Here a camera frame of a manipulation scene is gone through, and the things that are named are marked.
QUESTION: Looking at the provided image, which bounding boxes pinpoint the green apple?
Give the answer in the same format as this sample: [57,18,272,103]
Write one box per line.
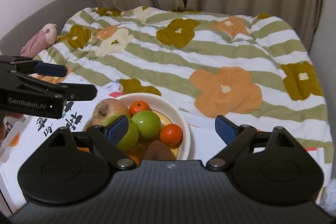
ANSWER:
[131,110,161,140]
[104,115,139,152]

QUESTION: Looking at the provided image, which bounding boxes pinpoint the large yellow-red apple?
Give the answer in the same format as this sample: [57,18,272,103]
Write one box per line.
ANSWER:
[92,98,131,126]

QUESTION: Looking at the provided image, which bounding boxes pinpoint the large orange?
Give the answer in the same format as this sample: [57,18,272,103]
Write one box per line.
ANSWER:
[124,151,141,166]

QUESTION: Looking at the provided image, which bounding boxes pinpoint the small mandarin front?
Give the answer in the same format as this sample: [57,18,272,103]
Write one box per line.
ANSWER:
[129,101,151,115]

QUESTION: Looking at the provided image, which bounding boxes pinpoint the small mandarin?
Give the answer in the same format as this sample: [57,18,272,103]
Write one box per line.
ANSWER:
[159,123,183,146]
[129,101,151,115]

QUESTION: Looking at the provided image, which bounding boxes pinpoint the brown kiwi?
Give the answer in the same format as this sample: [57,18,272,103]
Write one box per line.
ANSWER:
[143,140,175,161]

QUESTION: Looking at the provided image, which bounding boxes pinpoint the orange mandarin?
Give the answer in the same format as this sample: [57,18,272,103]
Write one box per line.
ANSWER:
[78,147,90,153]

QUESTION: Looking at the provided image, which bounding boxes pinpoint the pink plush toy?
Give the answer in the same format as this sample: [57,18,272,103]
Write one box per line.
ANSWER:
[20,23,60,57]

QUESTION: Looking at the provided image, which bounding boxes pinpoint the white fruit print cloth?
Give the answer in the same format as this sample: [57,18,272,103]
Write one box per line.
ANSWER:
[0,74,326,214]

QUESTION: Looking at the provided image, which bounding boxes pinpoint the grey headboard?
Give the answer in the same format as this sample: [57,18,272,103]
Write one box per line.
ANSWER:
[1,0,97,56]

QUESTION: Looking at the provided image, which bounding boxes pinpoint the cream duck print plate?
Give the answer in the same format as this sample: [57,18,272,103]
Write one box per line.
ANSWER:
[82,93,192,162]

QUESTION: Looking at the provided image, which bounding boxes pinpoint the striped floral quilt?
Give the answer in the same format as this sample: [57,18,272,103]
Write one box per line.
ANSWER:
[37,6,334,181]

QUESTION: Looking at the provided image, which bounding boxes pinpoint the white plastic bag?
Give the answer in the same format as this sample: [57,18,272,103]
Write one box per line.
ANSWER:
[319,178,336,217]

